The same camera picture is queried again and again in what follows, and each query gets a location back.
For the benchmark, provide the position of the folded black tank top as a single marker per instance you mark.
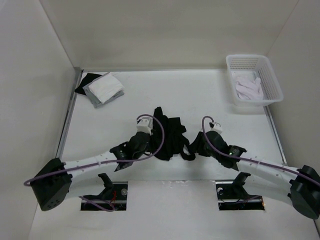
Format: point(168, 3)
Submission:
point(89, 78)

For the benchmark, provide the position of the black tank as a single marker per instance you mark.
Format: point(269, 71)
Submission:
point(89, 78)
point(168, 133)

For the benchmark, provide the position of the white plastic basket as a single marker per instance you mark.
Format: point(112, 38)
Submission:
point(257, 66)

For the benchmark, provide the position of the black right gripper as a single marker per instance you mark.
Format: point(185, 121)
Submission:
point(194, 145)

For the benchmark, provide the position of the folded grey tank top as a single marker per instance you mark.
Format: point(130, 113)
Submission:
point(95, 102)

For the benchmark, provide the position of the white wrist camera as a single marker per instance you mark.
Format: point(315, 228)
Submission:
point(215, 126)
point(145, 125)

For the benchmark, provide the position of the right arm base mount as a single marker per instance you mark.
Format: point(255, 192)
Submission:
point(231, 195)

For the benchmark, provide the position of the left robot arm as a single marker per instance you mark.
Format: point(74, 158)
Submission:
point(88, 178)

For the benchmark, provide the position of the folded white tank top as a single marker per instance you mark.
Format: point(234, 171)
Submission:
point(105, 87)

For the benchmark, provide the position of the white tank top in basket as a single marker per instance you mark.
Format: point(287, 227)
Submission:
point(248, 87)

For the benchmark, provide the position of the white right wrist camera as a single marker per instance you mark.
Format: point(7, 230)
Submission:
point(215, 126)

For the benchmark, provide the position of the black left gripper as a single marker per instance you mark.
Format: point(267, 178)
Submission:
point(149, 139)

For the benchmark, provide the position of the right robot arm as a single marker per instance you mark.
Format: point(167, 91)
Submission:
point(297, 187)

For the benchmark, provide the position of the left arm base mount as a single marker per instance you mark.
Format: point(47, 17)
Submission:
point(112, 197)

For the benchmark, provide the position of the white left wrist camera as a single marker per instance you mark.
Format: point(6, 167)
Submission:
point(145, 125)

